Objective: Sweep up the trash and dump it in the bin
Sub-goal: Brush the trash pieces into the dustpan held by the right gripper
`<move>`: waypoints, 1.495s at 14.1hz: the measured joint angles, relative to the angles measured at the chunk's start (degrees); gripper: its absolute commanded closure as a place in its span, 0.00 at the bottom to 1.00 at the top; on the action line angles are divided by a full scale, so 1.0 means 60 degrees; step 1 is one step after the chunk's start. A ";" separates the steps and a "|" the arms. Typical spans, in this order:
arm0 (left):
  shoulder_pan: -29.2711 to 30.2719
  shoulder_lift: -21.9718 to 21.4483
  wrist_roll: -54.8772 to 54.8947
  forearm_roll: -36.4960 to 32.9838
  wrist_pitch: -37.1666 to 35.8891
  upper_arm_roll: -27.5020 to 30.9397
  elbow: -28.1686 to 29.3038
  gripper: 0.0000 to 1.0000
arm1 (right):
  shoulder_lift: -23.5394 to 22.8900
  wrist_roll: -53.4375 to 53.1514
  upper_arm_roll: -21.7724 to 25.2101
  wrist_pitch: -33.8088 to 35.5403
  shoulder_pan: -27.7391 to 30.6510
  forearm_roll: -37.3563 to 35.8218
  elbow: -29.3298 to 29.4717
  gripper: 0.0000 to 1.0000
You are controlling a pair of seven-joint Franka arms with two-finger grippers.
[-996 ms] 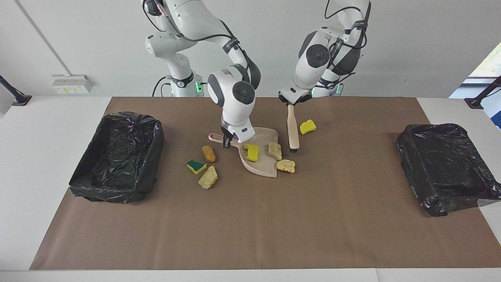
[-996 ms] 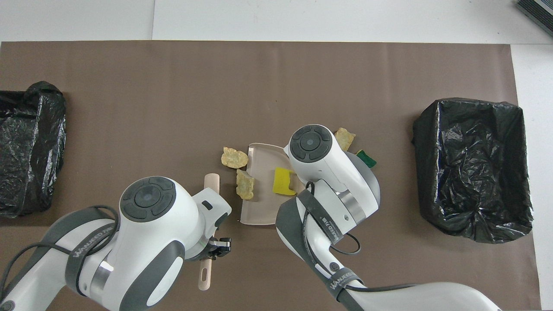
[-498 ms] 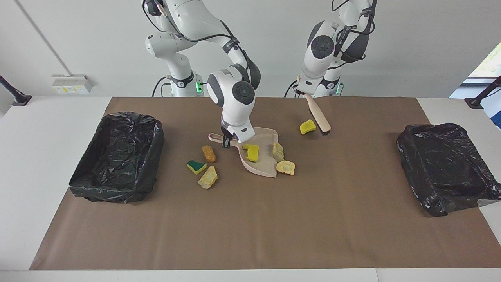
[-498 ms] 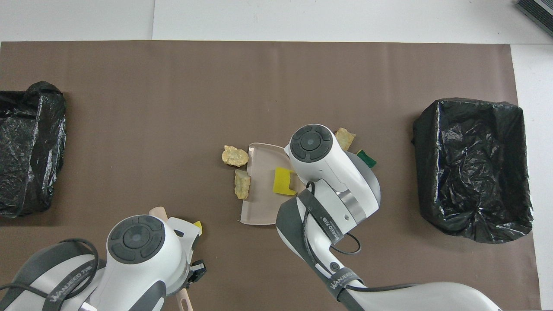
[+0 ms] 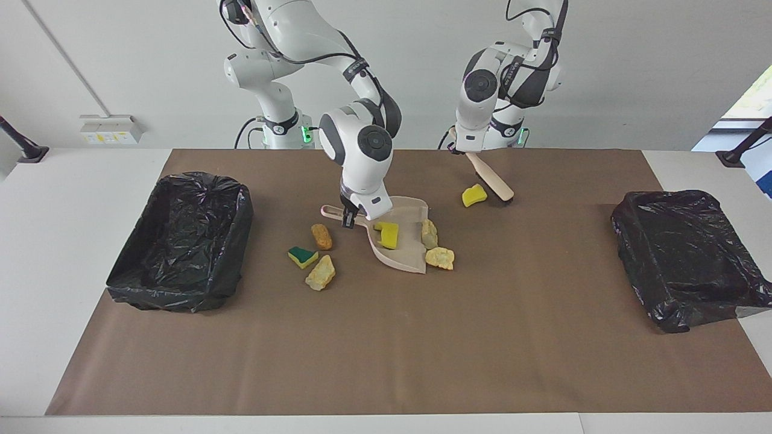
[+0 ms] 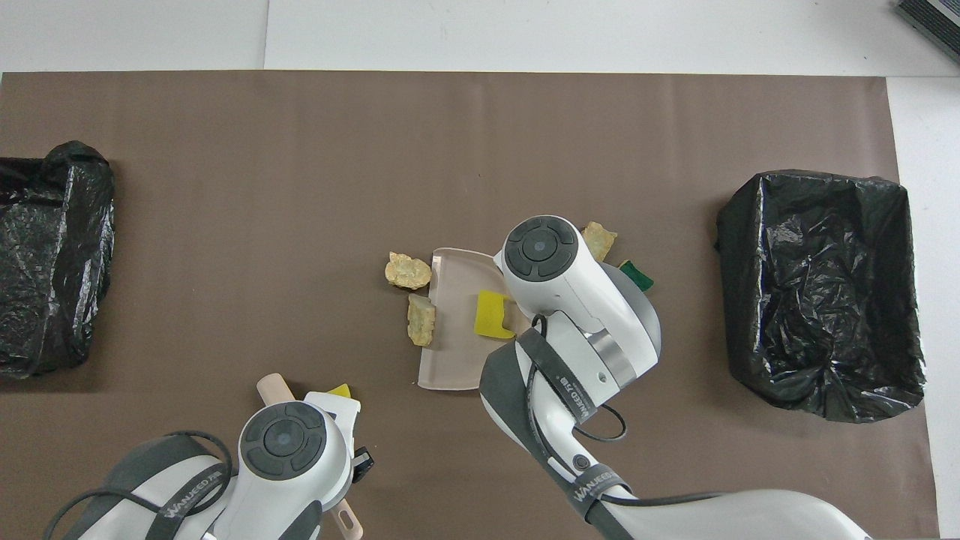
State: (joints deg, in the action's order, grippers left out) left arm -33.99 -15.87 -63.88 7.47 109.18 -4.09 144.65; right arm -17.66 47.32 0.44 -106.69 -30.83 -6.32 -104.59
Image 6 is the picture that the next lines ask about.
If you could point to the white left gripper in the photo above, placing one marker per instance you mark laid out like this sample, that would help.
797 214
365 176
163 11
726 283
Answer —
345 416

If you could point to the beige plastic dustpan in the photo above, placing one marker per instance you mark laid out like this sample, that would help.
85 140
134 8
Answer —
457 352

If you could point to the pale yellow sponge chunk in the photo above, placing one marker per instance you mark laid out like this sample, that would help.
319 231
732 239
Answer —
421 320
409 270
600 240

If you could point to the notched yellow sponge piece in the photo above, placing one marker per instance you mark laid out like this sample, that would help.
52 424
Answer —
491 315

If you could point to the green and yellow sponge piece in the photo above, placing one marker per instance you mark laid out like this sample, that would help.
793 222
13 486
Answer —
639 276

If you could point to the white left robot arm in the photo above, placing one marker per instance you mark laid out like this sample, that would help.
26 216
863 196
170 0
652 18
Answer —
285 442

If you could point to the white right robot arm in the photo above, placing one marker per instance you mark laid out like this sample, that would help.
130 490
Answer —
540 247

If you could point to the black bag lined bin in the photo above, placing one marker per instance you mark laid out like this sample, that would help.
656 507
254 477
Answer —
52 262
817 300

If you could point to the brown paper table mat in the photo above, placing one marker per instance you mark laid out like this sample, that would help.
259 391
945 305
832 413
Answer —
225 225

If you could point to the grey ribbed device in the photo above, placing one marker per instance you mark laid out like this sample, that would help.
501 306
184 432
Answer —
934 19

